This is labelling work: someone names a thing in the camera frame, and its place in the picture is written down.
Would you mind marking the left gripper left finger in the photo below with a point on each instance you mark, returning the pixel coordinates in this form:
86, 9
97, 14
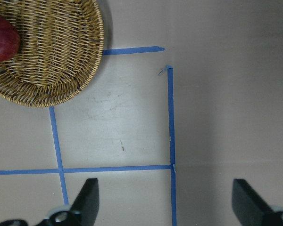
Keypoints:
83, 211

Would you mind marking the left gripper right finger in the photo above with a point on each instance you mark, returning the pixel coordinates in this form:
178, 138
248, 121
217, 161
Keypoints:
250, 209

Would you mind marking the woven wicker basket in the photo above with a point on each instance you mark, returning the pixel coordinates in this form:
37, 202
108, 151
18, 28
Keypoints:
60, 51

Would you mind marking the dark red basket apple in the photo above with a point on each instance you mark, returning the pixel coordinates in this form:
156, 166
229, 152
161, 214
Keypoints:
9, 40

